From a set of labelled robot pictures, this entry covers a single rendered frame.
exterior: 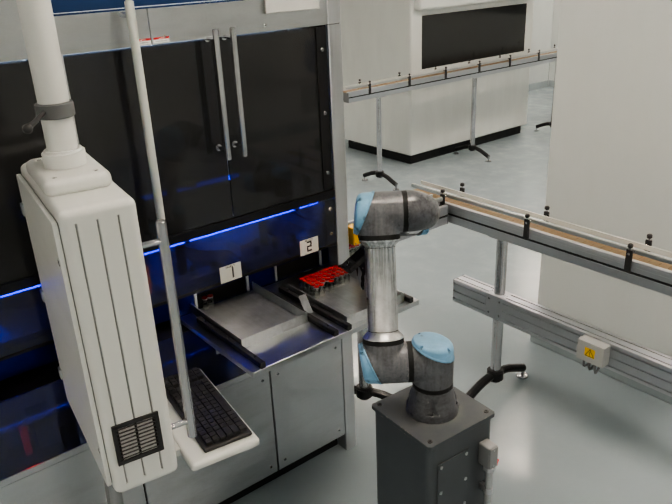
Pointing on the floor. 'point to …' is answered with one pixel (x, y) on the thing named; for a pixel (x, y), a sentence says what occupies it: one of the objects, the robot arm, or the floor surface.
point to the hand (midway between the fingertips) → (364, 289)
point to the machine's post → (340, 201)
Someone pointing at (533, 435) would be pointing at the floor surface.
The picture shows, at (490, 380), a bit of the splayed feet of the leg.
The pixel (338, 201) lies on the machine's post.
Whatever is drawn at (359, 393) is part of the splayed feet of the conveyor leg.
